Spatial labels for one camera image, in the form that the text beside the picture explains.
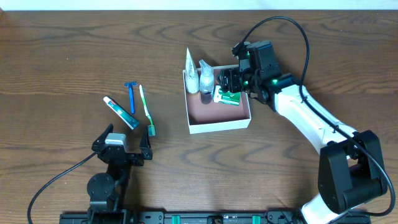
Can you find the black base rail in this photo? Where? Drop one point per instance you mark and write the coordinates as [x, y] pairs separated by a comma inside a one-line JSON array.
[[214, 217]]

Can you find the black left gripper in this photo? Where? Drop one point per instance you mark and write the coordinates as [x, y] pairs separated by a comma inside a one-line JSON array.
[[123, 156]]

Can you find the white shampoo tube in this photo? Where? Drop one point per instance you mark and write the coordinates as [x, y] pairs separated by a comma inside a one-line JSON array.
[[191, 75]]

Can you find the green and white soap box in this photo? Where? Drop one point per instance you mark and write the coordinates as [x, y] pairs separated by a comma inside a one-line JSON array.
[[227, 98]]

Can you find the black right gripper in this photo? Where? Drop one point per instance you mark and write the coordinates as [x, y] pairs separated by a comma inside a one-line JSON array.
[[233, 80]]

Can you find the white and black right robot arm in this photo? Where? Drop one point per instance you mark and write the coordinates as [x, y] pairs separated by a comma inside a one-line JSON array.
[[351, 168]]

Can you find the clear foam pump bottle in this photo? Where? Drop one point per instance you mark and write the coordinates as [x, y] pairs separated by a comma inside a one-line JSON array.
[[207, 82]]

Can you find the blue disposable razor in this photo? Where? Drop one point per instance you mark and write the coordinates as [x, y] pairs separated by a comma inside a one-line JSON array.
[[130, 86]]

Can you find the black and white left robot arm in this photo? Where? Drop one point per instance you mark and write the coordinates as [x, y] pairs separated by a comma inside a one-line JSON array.
[[107, 189]]

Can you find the green and white toothbrush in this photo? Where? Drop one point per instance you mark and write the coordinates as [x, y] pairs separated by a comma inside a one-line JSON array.
[[151, 127]]

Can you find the white box with pink interior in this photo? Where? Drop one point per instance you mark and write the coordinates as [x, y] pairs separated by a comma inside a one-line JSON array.
[[216, 116]]

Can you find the green Colgate toothpaste tube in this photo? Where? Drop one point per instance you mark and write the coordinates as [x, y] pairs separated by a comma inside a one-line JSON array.
[[121, 112]]

